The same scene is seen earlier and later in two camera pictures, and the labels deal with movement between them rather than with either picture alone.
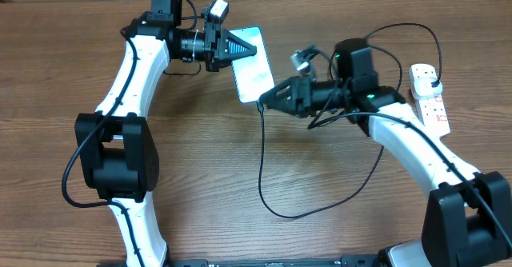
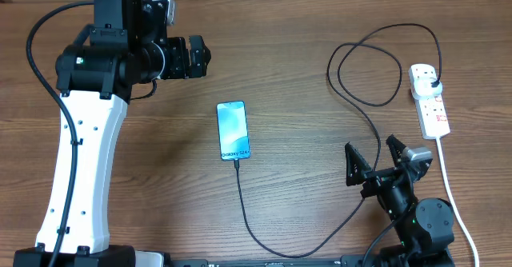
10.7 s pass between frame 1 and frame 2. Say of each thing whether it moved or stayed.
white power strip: stayed
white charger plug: stayed
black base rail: stayed
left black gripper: moved
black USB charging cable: moved
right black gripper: moved
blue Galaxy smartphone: moved
